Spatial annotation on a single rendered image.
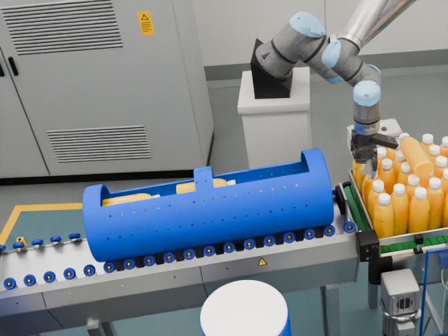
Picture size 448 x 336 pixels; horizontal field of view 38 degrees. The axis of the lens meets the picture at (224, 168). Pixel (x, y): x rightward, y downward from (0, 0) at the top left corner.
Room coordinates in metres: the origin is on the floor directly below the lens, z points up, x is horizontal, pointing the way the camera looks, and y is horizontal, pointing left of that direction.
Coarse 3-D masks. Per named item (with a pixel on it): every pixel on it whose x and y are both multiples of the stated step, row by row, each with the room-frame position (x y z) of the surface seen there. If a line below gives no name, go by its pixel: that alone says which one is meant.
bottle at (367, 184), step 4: (368, 176) 1.81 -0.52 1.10; (376, 176) 1.80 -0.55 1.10; (364, 180) 1.82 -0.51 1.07; (368, 180) 1.80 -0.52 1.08; (372, 180) 1.79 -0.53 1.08; (376, 180) 1.79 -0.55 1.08; (380, 180) 1.80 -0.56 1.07; (364, 184) 1.81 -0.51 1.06; (368, 184) 1.79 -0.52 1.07; (372, 184) 1.79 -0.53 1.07; (364, 188) 1.80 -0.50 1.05; (368, 188) 1.79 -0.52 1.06; (364, 192) 1.80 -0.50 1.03; (368, 192) 1.78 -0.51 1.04; (364, 196) 1.80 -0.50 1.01; (364, 200) 1.80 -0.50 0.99; (364, 204) 1.80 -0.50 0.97
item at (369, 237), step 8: (360, 232) 1.62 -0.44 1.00; (368, 232) 1.62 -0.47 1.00; (360, 240) 1.58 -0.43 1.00; (368, 240) 1.58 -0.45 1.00; (376, 240) 1.57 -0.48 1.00; (360, 248) 1.56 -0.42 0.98; (368, 248) 1.56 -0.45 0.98; (376, 248) 1.55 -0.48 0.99; (360, 256) 1.56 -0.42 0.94; (368, 256) 1.56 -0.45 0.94; (376, 256) 1.55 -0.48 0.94
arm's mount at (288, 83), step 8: (256, 40) 2.65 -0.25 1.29; (256, 48) 2.59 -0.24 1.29; (256, 64) 2.46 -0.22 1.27; (256, 72) 2.46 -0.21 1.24; (264, 72) 2.45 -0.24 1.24; (256, 80) 2.46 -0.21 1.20; (264, 80) 2.45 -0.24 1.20; (272, 80) 2.44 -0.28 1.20; (280, 80) 2.45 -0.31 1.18; (288, 80) 2.49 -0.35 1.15; (256, 88) 2.46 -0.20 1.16; (264, 88) 2.45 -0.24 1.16; (272, 88) 2.44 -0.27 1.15; (280, 88) 2.43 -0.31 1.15; (288, 88) 2.43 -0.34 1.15; (256, 96) 2.46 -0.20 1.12; (264, 96) 2.45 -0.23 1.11; (272, 96) 2.44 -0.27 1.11; (280, 96) 2.43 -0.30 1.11; (288, 96) 2.42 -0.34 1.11
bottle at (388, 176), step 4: (380, 168) 1.86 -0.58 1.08; (392, 168) 1.84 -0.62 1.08; (380, 172) 1.84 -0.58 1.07; (384, 172) 1.83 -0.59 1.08; (388, 172) 1.83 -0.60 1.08; (392, 172) 1.83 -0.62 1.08; (380, 176) 1.83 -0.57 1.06; (384, 176) 1.82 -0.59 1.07; (388, 176) 1.82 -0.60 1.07; (392, 176) 1.82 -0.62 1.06; (396, 176) 1.84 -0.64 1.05; (384, 180) 1.82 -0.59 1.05; (388, 180) 1.81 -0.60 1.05; (392, 180) 1.82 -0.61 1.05; (384, 184) 1.82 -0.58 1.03; (388, 184) 1.81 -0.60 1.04; (392, 184) 1.81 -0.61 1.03; (384, 188) 1.82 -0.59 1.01; (388, 188) 1.81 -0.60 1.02; (392, 188) 1.82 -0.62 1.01; (388, 192) 1.81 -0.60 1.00; (392, 192) 1.81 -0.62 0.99
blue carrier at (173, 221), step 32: (320, 160) 1.78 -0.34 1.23; (96, 192) 1.82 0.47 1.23; (128, 192) 1.94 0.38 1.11; (160, 192) 1.94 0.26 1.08; (192, 192) 1.74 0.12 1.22; (224, 192) 1.72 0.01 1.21; (256, 192) 1.71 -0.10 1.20; (288, 192) 1.69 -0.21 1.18; (320, 192) 1.68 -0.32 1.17; (96, 224) 1.70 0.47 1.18; (128, 224) 1.69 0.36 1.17; (160, 224) 1.68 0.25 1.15; (224, 224) 1.66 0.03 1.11; (256, 224) 1.66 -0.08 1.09; (288, 224) 1.66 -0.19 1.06; (320, 224) 1.68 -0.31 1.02; (96, 256) 1.67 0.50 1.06; (128, 256) 1.68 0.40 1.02
